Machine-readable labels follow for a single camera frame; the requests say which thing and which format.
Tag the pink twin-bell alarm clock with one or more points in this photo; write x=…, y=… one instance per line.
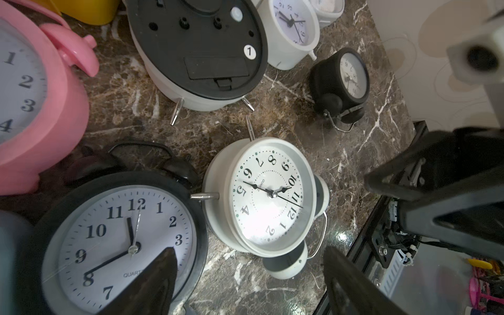
x=44, y=105

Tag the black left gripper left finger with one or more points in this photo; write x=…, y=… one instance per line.
x=152, y=291

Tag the black twin-bell alarm clock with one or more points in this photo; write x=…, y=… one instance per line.
x=103, y=235

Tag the small white round clock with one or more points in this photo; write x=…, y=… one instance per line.
x=292, y=31

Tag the yellow square alarm clock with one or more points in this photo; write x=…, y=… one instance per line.
x=92, y=12

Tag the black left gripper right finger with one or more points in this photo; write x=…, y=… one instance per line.
x=346, y=285

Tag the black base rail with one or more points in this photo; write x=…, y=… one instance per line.
x=361, y=252

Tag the small black twin-bell clock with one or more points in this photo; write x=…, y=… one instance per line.
x=339, y=86

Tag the white twin-bell alarm clock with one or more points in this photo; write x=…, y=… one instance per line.
x=260, y=196

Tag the white square orange-number clock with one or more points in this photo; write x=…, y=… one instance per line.
x=328, y=11

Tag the white clock black back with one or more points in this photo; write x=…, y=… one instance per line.
x=202, y=55

